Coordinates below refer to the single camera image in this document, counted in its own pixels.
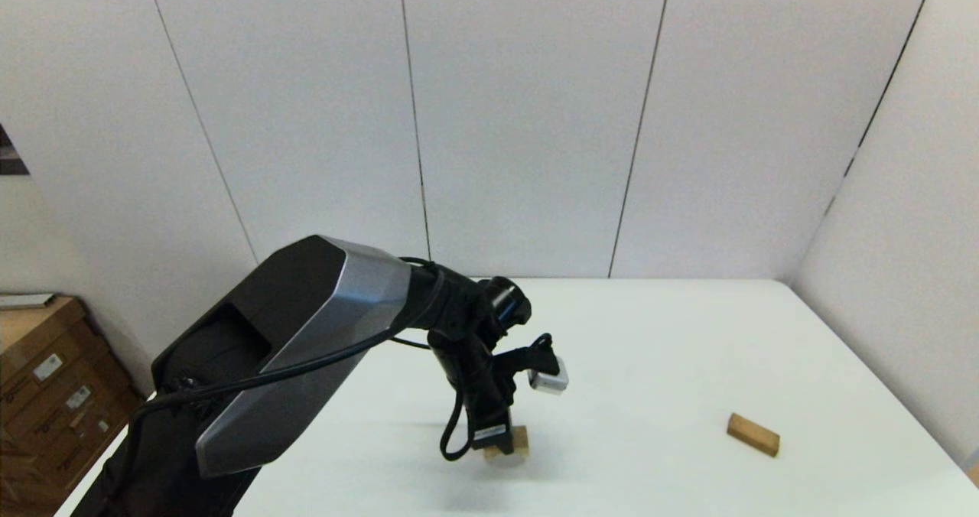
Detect arched wooden building block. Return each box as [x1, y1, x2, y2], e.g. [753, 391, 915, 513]
[483, 425, 530, 466]

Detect rectangular wooden building block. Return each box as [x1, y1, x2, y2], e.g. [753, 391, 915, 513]
[727, 413, 781, 458]

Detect brown cardboard box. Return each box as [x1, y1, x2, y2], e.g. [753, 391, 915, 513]
[0, 395, 146, 515]
[0, 349, 128, 435]
[0, 297, 99, 386]

